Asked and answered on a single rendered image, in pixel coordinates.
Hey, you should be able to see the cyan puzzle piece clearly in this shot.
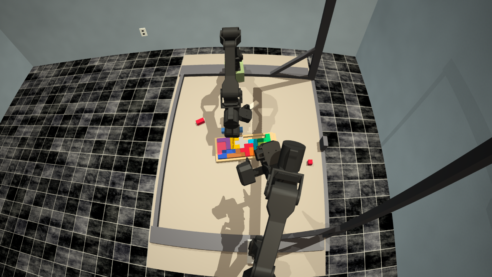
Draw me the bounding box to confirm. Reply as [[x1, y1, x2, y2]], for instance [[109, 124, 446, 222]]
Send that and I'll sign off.
[[248, 139, 258, 150]]

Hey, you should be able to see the purple puzzle piece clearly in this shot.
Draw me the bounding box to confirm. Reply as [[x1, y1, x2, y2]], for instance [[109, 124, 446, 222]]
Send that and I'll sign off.
[[217, 138, 231, 150]]

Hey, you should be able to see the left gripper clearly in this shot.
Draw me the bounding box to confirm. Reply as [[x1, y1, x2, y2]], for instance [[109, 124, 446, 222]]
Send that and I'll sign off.
[[236, 157, 278, 186]]

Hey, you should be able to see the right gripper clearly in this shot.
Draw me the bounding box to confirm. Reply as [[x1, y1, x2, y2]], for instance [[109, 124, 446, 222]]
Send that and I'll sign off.
[[224, 125, 240, 138]]

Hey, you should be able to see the pink puzzle piece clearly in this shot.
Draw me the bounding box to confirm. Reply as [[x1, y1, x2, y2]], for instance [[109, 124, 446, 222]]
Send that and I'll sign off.
[[217, 142, 226, 155]]

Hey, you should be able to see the red puzzle piece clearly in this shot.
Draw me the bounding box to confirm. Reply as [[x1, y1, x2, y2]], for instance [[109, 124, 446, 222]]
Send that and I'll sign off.
[[240, 143, 253, 157]]

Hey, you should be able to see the yellow puzzle piece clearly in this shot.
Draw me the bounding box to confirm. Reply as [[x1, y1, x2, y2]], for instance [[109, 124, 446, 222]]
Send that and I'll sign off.
[[230, 138, 240, 149]]

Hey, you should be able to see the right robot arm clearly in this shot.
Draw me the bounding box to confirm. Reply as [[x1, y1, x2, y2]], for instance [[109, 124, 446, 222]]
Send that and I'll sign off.
[[220, 27, 252, 129]]

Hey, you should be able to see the small red block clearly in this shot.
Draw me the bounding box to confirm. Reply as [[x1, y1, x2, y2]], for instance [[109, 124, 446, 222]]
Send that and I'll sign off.
[[196, 118, 205, 126]]

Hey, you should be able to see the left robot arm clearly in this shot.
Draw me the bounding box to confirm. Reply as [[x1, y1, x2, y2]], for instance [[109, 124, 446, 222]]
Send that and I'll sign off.
[[242, 140, 306, 277]]

